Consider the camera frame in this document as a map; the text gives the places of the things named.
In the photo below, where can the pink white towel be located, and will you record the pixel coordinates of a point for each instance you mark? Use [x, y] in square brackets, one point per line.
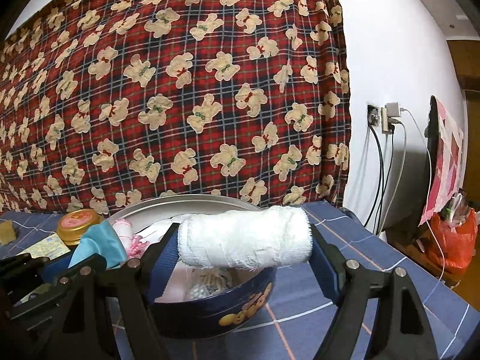
[134, 245]

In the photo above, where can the blue plaid table cloth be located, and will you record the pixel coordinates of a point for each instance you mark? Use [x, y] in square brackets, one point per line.
[397, 312]

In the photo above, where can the cotton swab bag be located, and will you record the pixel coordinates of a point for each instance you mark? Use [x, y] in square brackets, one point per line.
[206, 283]

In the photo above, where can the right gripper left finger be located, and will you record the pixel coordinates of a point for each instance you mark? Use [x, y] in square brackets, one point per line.
[157, 265]

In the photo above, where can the white wall charger plug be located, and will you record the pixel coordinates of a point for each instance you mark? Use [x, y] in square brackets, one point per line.
[393, 110]

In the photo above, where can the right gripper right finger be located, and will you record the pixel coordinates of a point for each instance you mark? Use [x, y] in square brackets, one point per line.
[334, 276]

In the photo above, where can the light blue cloth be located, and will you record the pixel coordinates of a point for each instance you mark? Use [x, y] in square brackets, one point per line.
[100, 239]

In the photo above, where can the red plaid bear blanket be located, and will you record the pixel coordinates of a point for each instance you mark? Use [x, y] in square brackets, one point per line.
[106, 103]

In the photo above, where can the yellow sponge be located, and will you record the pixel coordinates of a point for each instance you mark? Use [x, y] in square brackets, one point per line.
[7, 233]

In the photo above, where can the pink patterned hanging cloth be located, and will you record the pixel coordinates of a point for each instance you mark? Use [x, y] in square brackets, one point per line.
[445, 143]

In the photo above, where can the wall power socket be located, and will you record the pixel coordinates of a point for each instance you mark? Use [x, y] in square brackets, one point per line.
[373, 115]

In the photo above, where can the gold lid round tin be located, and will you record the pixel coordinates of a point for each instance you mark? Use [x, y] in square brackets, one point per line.
[73, 225]

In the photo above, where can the orange plastic bag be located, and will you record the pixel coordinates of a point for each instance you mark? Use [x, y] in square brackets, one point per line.
[457, 244]

